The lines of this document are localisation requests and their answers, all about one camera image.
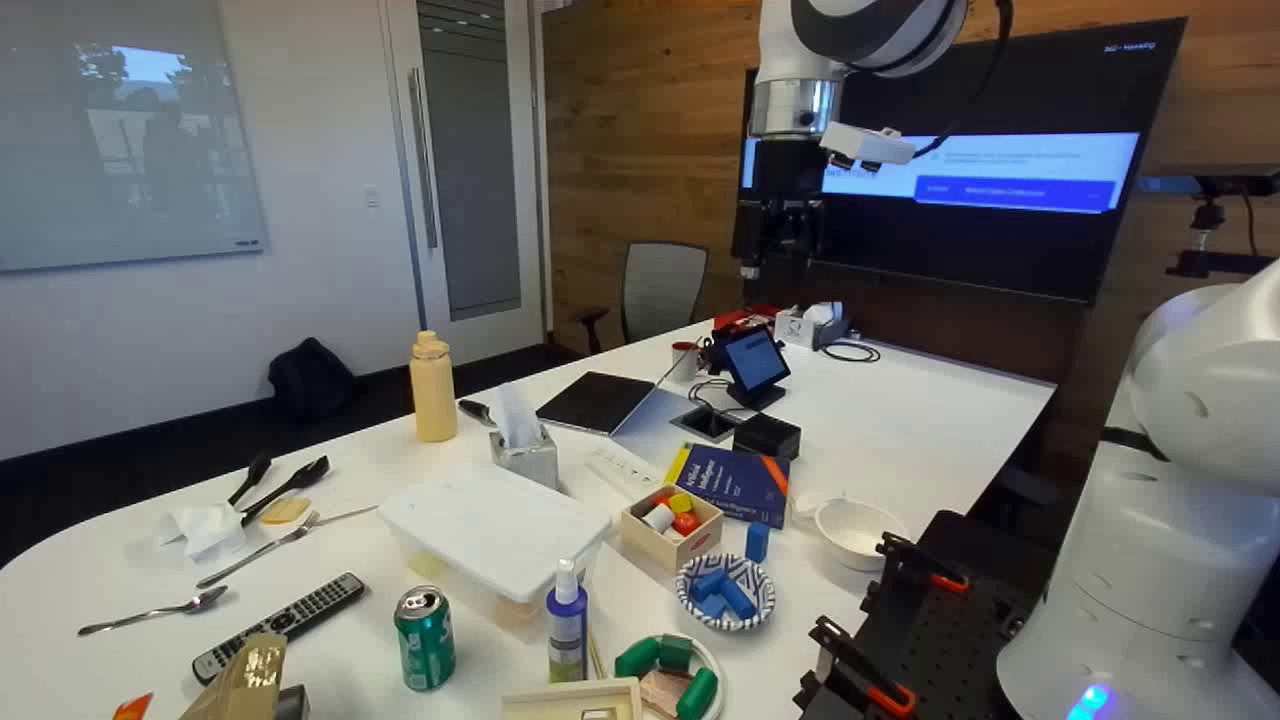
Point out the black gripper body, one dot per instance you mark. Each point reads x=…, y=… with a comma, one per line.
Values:
x=782, y=203

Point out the small black box device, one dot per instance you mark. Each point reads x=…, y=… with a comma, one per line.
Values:
x=770, y=437

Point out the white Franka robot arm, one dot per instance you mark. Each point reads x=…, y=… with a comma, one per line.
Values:
x=1175, y=533

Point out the white small device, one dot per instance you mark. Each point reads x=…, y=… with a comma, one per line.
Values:
x=815, y=326

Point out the red object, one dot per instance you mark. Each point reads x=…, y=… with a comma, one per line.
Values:
x=740, y=320

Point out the touchscreen terminal on stand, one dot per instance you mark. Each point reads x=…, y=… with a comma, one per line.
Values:
x=754, y=362

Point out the grey office chair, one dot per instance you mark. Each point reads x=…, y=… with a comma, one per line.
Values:
x=661, y=287

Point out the flat black tablet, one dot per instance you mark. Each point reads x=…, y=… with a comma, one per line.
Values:
x=592, y=400

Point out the blue book orange stripe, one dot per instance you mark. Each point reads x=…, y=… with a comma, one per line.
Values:
x=730, y=481

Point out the white keypad remote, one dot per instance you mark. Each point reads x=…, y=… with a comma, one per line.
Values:
x=620, y=471

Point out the white bowl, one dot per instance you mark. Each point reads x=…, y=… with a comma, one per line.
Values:
x=859, y=528

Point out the single blue block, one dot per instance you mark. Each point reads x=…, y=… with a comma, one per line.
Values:
x=756, y=543

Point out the wooden tray of coloured blocks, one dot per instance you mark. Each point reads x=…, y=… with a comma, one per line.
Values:
x=665, y=528

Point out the tissue box with tissue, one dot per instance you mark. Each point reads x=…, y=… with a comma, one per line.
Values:
x=527, y=444

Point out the black orange clamp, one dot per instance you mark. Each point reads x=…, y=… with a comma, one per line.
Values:
x=861, y=666
x=922, y=563

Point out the white door glass panel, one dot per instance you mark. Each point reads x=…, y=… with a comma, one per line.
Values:
x=467, y=163

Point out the blue patterned plate with blocks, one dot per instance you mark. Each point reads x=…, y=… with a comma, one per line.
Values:
x=725, y=592

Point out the yellow squeeze bottle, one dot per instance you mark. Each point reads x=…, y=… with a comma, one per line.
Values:
x=435, y=392

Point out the white lidded plastic container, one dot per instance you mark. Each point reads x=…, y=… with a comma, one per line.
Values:
x=495, y=533

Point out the black perforated mounting board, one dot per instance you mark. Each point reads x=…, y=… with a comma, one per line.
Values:
x=974, y=640

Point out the hand sanitizer bottle blue label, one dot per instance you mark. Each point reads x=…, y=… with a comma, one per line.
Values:
x=565, y=634

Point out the plate with green toy pieces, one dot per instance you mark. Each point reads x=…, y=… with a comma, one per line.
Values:
x=670, y=673

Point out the black backpack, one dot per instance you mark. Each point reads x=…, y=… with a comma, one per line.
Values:
x=309, y=383

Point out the green soda can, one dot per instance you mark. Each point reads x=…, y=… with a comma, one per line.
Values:
x=425, y=640

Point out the large black plastic spoon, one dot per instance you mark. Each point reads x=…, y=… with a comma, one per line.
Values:
x=297, y=478

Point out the small black plastic spoon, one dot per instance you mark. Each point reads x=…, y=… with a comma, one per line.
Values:
x=252, y=474

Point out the silver long spoon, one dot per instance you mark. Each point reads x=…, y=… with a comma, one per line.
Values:
x=266, y=551

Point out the black remote control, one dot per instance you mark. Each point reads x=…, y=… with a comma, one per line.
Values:
x=283, y=624

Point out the crumpled white plastic wrap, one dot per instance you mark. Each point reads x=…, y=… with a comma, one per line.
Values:
x=201, y=524

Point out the gold yellow wedge object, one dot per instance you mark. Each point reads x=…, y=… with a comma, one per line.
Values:
x=247, y=683

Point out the silver fork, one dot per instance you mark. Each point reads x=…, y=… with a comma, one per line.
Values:
x=161, y=611

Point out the small orange piece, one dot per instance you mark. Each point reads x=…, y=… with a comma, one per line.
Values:
x=133, y=709

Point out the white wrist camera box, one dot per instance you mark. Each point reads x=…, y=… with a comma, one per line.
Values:
x=865, y=147

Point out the wall mounted television screen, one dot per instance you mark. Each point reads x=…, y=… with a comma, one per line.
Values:
x=1014, y=224

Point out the wall whiteboard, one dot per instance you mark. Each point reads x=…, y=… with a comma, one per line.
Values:
x=127, y=134

